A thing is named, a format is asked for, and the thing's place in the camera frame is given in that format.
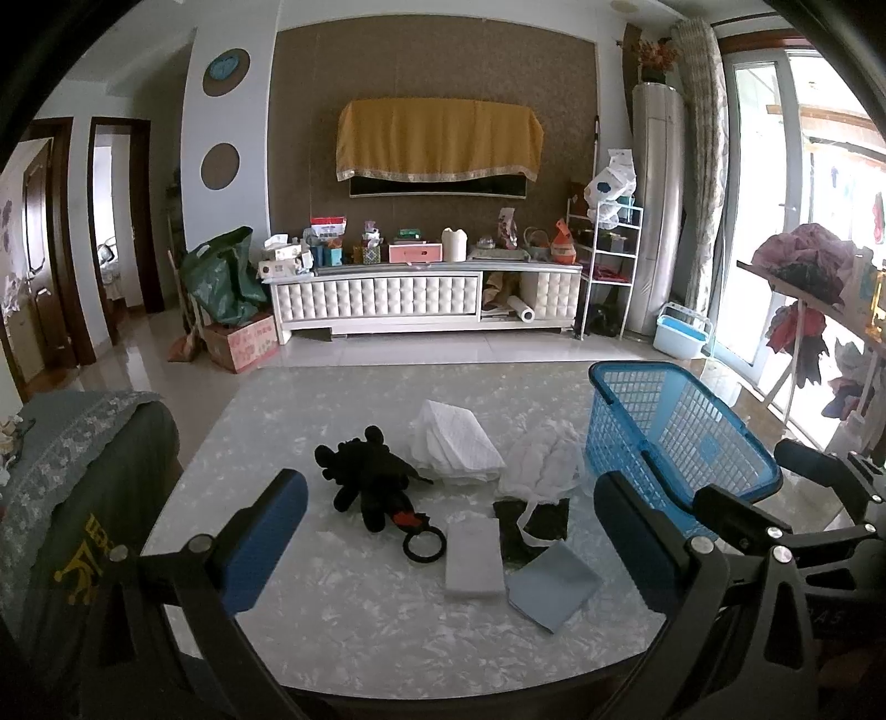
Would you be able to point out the white plastic jug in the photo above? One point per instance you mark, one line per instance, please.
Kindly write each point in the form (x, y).
(455, 245)

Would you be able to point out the round blue wall decoration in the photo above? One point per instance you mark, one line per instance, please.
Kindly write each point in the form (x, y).
(225, 72)

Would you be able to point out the red white box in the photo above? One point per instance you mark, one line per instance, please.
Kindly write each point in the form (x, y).
(329, 228)

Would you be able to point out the pink cardboard box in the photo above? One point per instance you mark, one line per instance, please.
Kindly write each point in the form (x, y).
(236, 349)

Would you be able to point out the blue plastic laundry basket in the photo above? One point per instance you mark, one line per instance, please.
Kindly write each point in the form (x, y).
(669, 435)

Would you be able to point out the wall mounted television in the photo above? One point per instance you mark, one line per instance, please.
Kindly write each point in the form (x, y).
(509, 187)

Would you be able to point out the white quilted towel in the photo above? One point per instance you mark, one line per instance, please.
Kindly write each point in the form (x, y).
(451, 444)

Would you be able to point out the brown wooden door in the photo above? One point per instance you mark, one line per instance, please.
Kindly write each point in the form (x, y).
(44, 329)

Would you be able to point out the white metal shelf rack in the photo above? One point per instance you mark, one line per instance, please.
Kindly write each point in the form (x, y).
(608, 259)

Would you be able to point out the green plastic bag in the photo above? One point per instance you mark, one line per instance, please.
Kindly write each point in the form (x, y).
(222, 279)

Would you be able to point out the white bags on shelf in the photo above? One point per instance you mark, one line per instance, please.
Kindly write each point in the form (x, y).
(602, 194)

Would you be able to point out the white fluffy cloth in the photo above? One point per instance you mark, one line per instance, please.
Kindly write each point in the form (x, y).
(543, 464)

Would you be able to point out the drying rack with clothes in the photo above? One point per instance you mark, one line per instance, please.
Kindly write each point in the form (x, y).
(836, 310)

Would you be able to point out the pink drawer box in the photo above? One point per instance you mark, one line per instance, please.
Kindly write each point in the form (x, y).
(415, 252)

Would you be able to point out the dark chair with lace cover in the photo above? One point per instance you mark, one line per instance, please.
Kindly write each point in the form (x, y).
(95, 471)

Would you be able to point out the patterned curtain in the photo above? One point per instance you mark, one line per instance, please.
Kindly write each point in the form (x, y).
(703, 78)

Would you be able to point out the grey towel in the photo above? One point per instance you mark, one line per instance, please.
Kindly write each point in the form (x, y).
(474, 565)

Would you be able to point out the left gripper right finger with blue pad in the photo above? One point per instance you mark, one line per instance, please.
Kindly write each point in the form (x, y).
(650, 546)

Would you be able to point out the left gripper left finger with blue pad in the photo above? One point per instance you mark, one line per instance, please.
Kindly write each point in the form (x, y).
(256, 538)

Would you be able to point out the light blue cloth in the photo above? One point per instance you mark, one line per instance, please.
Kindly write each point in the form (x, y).
(552, 587)

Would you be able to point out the white standing air conditioner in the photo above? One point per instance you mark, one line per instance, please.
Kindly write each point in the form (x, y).
(658, 115)

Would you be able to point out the blue white storage bin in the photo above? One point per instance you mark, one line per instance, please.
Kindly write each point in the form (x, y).
(682, 333)

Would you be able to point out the black cloth with white strap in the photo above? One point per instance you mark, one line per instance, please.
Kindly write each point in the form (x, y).
(524, 536)

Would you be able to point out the orange bag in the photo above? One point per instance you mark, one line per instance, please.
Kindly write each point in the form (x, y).
(562, 247)

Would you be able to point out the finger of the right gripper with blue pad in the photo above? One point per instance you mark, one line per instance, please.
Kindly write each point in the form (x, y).
(739, 523)
(849, 476)

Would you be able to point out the black plush toy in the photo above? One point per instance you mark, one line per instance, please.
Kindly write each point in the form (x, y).
(366, 471)

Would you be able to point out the white paper roll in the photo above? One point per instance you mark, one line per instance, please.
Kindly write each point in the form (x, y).
(524, 312)

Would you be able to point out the artificial flowers pot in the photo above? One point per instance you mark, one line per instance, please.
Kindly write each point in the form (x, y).
(649, 62)

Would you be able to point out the white tufted tv cabinet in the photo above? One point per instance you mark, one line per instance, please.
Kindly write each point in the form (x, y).
(393, 299)

